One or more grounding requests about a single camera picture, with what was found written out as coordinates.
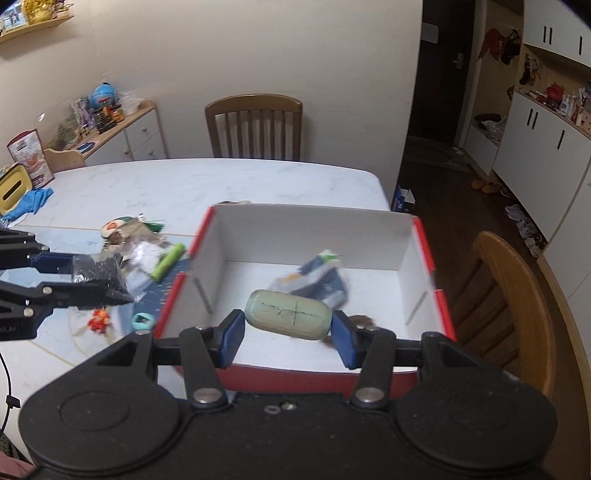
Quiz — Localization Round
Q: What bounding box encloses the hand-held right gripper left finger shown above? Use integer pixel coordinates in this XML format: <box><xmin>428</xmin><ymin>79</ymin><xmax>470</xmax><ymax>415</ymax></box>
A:
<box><xmin>97</xmin><ymin>309</ymin><xmax>246</xmax><ymax>409</ymax></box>

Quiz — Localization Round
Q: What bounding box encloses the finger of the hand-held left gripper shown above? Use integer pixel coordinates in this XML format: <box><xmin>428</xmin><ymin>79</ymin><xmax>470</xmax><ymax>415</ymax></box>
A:
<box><xmin>0</xmin><ymin>279</ymin><xmax>112</xmax><ymax>326</ymax></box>
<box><xmin>0</xmin><ymin>228</ymin><xmax>77</xmax><ymax>283</ymax></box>

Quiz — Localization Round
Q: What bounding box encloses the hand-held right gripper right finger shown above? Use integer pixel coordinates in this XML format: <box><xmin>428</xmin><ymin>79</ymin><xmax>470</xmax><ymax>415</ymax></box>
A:
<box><xmin>331</xmin><ymin>310</ymin><xmax>485</xmax><ymax>408</ymax></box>

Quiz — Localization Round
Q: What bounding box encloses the black snack packet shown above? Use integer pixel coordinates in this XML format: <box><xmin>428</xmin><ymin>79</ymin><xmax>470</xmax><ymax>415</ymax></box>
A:
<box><xmin>71</xmin><ymin>254</ymin><xmax>136</xmax><ymax>309</ymax></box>

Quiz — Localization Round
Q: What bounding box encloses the grey-green oval soap bar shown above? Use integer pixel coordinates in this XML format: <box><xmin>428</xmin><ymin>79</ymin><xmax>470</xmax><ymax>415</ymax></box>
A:
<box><xmin>244</xmin><ymin>289</ymin><xmax>334</xmax><ymax>342</ymax></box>

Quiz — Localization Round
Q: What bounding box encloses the blue white snack packet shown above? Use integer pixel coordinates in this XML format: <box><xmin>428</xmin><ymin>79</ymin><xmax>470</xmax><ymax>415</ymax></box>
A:
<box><xmin>270</xmin><ymin>249</ymin><xmax>349</xmax><ymax>309</ymax></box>

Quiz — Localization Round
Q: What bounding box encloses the brown cartoon snack packet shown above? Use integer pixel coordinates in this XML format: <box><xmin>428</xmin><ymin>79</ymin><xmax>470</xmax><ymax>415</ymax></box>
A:
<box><xmin>108</xmin><ymin>219</ymin><xmax>168</xmax><ymax>259</ymax></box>

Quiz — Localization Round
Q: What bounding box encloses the red cardboard box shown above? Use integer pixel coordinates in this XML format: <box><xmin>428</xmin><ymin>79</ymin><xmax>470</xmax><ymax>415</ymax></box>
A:
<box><xmin>152</xmin><ymin>203</ymin><xmax>458</xmax><ymax>393</ymax></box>

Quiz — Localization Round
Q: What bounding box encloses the green tube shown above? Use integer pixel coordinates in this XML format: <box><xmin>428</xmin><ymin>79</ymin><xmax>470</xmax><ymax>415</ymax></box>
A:
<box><xmin>150</xmin><ymin>244</ymin><xmax>186</xmax><ymax>281</ymax></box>

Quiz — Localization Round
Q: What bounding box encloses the orange toy figurine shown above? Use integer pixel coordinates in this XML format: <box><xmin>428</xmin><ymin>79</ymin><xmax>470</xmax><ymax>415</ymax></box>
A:
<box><xmin>88</xmin><ymin>308</ymin><xmax>113</xmax><ymax>334</ymax></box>

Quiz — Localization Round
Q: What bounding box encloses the blue cloth glove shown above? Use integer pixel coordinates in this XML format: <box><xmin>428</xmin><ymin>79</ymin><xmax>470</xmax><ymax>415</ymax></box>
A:
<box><xmin>1</xmin><ymin>187</ymin><xmax>55</xmax><ymax>221</ymax></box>

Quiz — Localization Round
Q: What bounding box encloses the round green white packet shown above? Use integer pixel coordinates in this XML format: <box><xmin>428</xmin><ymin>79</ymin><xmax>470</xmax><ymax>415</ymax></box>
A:
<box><xmin>100</xmin><ymin>217</ymin><xmax>134</xmax><ymax>240</ymax></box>

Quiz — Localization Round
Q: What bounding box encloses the yellow tissue box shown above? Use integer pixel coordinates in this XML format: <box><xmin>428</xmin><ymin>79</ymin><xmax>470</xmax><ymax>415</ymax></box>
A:
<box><xmin>0</xmin><ymin>164</ymin><xmax>34</xmax><ymax>214</ymax></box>

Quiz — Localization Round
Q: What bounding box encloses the white silver packet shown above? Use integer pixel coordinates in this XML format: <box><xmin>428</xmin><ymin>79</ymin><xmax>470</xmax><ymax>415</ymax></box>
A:
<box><xmin>124</xmin><ymin>242</ymin><xmax>172</xmax><ymax>278</ymax></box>

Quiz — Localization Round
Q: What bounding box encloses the red printed carton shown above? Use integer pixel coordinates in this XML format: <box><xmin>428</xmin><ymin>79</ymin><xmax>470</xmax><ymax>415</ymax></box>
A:
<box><xmin>6</xmin><ymin>129</ymin><xmax>54</xmax><ymax>188</ymax></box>

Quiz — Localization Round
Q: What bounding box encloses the white wooden sideboard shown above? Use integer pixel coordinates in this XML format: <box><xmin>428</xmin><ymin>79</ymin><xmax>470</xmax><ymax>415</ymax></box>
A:
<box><xmin>44</xmin><ymin>100</ymin><xmax>168</xmax><ymax>168</ymax></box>

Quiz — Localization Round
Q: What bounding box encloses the blue box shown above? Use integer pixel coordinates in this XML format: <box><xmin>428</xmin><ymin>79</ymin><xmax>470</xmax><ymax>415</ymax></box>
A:
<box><xmin>392</xmin><ymin>185</ymin><xmax>416</xmax><ymax>214</ymax></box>

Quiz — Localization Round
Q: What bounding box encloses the wooden round-back chair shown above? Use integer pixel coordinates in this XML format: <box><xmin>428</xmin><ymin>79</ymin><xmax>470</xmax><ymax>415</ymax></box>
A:
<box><xmin>450</xmin><ymin>231</ymin><xmax>557</xmax><ymax>400</ymax></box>

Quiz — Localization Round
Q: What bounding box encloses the blue globe toy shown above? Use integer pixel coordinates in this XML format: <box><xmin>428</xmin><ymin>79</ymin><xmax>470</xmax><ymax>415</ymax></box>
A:
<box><xmin>91</xmin><ymin>83</ymin><xmax>117</xmax><ymax>108</ymax></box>

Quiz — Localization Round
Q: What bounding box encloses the wooden slat-back chair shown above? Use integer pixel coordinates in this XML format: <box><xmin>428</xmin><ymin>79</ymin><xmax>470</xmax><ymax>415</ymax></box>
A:
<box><xmin>205</xmin><ymin>93</ymin><xmax>304</xmax><ymax>161</ymax></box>

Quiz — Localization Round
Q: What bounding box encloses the row of white shoes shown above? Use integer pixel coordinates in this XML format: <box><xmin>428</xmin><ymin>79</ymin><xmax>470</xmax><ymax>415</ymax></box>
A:
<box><xmin>505</xmin><ymin>203</ymin><xmax>548</xmax><ymax>258</ymax></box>

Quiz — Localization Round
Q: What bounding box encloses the white lower cabinet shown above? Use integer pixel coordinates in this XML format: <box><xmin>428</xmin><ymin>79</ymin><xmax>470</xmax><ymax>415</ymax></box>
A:
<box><xmin>492</xmin><ymin>90</ymin><xmax>591</xmax><ymax>243</ymax></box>

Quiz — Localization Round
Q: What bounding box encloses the dark door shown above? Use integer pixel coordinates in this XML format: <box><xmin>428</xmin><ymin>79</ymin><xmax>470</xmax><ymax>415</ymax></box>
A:
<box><xmin>409</xmin><ymin>0</ymin><xmax>483</xmax><ymax>139</ymax></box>

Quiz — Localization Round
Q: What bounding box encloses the red hanging bag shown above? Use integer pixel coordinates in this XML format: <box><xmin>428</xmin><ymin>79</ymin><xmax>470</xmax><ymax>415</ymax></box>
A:
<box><xmin>478</xmin><ymin>28</ymin><xmax>506</xmax><ymax>61</ymax></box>

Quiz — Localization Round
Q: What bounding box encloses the dark hanging bag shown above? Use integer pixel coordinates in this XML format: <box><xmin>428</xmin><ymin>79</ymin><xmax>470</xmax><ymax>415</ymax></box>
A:
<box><xmin>499</xmin><ymin>28</ymin><xmax>522</xmax><ymax>65</ymax></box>

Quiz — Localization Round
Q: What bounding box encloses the black cable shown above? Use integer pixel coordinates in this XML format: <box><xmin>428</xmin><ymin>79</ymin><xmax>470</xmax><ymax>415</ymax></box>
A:
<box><xmin>0</xmin><ymin>353</ymin><xmax>21</xmax><ymax>432</ymax></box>

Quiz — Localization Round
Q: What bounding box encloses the wooden wall shelf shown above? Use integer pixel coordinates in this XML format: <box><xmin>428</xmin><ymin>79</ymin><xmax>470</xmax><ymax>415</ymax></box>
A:
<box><xmin>0</xmin><ymin>13</ymin><xmax>75</xmax><ymax>44</ymax></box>

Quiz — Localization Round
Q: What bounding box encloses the white upper wall cabinet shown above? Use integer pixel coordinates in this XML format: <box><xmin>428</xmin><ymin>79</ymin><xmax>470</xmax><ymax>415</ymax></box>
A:
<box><xmin>522</xmin><ymin>0</ymin><xmax>591</xmax><ymax>68</ymax></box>

